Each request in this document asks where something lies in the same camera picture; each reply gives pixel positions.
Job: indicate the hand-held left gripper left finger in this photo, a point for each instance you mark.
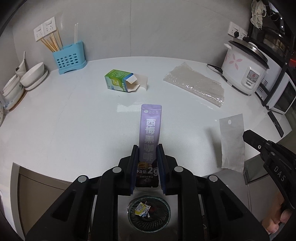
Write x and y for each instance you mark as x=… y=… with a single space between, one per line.
x=134 y=162

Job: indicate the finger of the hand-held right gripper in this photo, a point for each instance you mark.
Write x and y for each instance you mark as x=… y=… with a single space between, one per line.
x=253 y=139

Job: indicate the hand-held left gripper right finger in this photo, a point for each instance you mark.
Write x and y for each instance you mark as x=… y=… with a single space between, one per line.
x=162 y=162

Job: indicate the clear plastic bag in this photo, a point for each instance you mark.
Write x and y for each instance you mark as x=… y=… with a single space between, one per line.
x=232 y=143

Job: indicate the purple coffee sachet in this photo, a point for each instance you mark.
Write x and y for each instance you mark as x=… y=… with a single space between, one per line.
x=150 y=129

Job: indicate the black mesh wastebasket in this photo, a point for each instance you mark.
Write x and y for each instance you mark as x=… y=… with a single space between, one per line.
x=159 y=220

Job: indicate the person's right hand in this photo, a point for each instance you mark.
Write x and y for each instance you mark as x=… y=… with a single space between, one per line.
x=275 y=220

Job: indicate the black remote control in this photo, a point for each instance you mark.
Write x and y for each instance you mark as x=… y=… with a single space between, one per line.
x=276 y=124

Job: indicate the small crumpled wrapper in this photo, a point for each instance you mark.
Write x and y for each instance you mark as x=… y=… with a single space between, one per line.
x=141 y=209

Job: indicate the white microwave oven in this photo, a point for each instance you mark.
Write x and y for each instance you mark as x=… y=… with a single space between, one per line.
x=282 y=95

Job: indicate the white floral rice cooker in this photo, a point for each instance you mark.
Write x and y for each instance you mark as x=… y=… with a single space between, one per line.
x=240 y=69

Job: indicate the clear bubble wrap sheet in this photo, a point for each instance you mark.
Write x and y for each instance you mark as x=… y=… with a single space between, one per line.
x=196 y=84

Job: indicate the open green white carton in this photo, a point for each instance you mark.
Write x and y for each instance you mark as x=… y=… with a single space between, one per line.
x=118 y=80

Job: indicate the brown base cabinet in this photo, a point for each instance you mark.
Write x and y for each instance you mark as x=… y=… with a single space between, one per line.
x=34 y=197

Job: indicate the blue plastic utensil holder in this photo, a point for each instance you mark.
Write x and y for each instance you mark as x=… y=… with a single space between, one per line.
x=69 y=59

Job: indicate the white plate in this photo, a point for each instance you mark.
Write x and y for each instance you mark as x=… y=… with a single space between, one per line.
x=40 y=81

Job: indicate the white lace cloth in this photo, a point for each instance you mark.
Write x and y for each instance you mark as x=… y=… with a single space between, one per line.
x=258 y=14

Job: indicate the round wooden board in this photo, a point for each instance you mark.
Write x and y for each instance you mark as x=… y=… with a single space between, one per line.
x=17 y=102

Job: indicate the large white bowl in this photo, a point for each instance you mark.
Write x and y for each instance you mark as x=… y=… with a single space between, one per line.
x=32 y=75

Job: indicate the small patterned bowl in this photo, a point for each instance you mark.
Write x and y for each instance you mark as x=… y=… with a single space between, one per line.
x=1 y=113

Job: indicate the clear plastic straw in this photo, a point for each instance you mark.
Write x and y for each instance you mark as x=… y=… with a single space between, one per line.
x=75 y=33

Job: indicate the stack of small white bowls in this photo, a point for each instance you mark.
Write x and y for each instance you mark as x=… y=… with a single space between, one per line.
x=11 y=89

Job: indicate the bundle of wooden chopsticks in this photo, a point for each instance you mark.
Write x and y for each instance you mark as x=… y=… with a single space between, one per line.
x=52 y=44

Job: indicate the white ceramic spoon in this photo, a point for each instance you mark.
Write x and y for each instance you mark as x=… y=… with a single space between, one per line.
x=21 y=64

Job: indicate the white wall outlet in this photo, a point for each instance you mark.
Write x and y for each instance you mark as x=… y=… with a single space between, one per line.
x=49 y=27
x=38 y=33
x=243 y=33
x=234 y=28

